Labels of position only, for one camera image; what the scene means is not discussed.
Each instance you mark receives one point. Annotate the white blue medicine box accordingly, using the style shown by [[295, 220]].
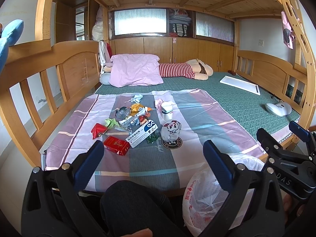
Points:
[[141, 133]]

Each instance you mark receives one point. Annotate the red wrapper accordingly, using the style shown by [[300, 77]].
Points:
[[98, 130]]

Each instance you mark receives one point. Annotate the pink plastic bag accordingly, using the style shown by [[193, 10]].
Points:
[[158, 104]]

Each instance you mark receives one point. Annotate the white massager device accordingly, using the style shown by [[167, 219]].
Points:
[[280, 109]]

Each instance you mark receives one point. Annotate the pink pillow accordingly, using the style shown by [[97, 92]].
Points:
[[135, 70]]

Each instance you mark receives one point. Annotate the white paper cup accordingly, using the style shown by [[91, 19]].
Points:
[[166, 111]]

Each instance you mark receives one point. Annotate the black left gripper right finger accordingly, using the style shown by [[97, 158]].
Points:
[[253, 206]]

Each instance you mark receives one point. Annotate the grey plastic bag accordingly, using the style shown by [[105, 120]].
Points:
[[122, 112]]

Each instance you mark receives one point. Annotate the striped plush doll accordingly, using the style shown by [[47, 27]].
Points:
[[192, 69]]

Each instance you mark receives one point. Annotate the green bed mat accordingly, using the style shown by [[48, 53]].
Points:
[[245, 107]]

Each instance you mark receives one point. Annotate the red cigarette box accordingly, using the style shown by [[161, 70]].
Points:
[[116, 145]]

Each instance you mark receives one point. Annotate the light blue pillow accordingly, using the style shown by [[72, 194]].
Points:
[[104, 78]]

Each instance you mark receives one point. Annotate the green paper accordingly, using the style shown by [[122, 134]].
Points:
[[111, 123]]

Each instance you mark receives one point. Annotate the yellow chip bag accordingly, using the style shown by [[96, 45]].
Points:
[[135, 108]]

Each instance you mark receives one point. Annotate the dark green snack wrapper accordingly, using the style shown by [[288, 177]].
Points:
[[152, 137]]

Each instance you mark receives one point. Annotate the clear cartoon plastic bag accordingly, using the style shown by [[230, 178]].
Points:
[[170, 131]]

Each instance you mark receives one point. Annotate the white plastic trash bag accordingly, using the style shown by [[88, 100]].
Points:
[[204, 196]]

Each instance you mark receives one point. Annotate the striped pink grey bedsheet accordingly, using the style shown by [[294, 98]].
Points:
[[160, 165]]

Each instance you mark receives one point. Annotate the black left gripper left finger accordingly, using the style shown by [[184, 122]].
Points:
[[52, 206]]

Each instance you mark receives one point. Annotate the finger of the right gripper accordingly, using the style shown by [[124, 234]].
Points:
[[268, 143], [300, 132]]

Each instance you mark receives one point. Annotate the wooden bunk bed frame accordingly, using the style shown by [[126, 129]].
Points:
[[41, 83]]

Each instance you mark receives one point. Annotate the pink cloth hanging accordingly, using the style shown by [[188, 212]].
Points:
[[287, 32]]

